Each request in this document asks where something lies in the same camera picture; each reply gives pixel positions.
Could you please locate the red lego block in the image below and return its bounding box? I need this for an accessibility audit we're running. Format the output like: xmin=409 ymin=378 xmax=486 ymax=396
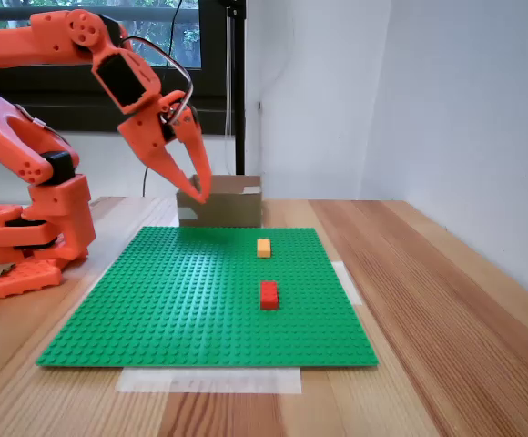
xmin=259 ymin=279 xmax=280 ymax=312

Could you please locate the green lego baseplate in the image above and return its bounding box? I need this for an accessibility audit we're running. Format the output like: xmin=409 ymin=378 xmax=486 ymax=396
xmin=36 ymin=225 xmax=381 ymax=369

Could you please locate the black window frame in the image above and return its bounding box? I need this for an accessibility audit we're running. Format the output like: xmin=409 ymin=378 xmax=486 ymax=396
xmin=0 ymin=0 xmax=247 ymax=137

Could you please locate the masking tape strip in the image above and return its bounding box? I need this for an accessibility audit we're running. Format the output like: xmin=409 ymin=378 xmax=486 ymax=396
xmin=115 ymin=366 xmax=303 ymax=395
xmin=330 ymin=260 xmax=364 ymax=307

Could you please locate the thin black hanging cable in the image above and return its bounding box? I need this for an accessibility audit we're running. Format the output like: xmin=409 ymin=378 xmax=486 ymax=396
xmin=142 ymin=0 xmax=184 ymax=198

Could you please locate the open cardboard box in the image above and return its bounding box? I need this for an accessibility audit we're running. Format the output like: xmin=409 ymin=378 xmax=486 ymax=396
xmin=175 ymin=174 xmax=264 ymax=229

